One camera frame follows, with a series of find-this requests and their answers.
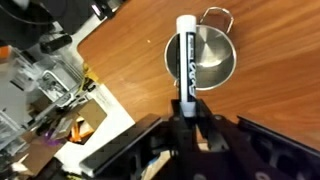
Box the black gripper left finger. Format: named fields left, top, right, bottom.
left=79, top=99, right=198, bottom=180

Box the small stainless steel pot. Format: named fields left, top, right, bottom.
left=163, top=6, right=238, bottom=92

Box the white black marker pen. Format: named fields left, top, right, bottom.
left=175, top=14, right=198, bottom=118

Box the cardboard box of tools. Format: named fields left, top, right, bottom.
left=18, top=99, right=108, bottom=176

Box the black orange bar clamp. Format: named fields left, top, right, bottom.
left=0, top=33, right=74, bottom=64

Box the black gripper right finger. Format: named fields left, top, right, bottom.
left=195, top=99, right=320, bottom=180

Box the brown wooden table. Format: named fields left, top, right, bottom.
left=76, top=0, right=320, bottom=152

